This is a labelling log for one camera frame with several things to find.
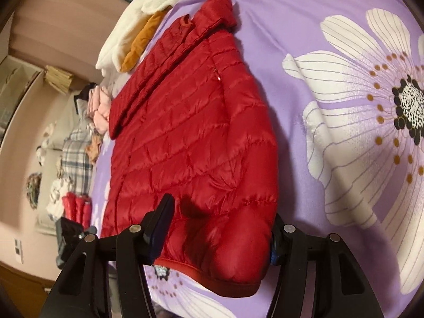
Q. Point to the purple floral bedsheet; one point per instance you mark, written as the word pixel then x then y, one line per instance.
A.
pixel 291 33

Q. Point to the red puffer jacket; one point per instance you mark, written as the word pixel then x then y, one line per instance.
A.
pixel 192 132

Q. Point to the black garment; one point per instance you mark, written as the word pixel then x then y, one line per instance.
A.
pixel 84 94

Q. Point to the white fluffy garment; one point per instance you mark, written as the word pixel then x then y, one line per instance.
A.
pixel 58 197

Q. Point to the white wall outlet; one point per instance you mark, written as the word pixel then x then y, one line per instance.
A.
pixel 18 250

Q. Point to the white fleece blanket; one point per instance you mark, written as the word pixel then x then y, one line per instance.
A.
pixel 132 20

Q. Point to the pink garment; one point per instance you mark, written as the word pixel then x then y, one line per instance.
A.
pixel 99 109

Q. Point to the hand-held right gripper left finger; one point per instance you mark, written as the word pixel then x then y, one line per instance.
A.
pixel 159 226

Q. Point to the small red puffer garment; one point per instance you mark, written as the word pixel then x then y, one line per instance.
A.
pixel 76 208

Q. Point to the multicoloured round item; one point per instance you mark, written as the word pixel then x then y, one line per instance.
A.
pixel 33 189

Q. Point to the plaid cloth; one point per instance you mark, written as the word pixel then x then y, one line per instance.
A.
pixel 76 162

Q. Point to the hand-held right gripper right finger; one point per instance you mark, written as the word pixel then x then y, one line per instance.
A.
pixel 276 249

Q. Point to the mustard orange garment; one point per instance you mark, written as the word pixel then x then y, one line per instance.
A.
pixel 140 41

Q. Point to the wicker basket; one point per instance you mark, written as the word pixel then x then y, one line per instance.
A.
pixel 58 78

